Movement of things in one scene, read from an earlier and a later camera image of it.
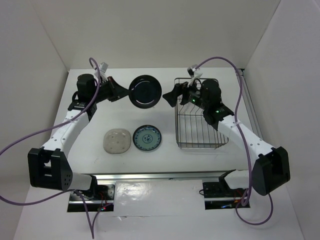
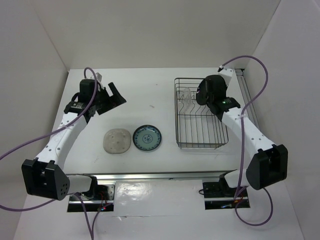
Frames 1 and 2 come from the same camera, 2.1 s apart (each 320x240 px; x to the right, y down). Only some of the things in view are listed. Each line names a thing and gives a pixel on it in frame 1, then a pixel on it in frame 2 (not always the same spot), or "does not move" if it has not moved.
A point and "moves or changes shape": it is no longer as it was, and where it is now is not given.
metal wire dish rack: [193, 129] does not move
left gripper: [120, 91] to [113, 101]
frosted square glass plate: [116, 141] does not move
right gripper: [171, 97] to [225, 85]
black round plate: [145, 91] moves or changes shape
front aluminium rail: [160, 176] does not move
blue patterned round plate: [147, 137] does not move
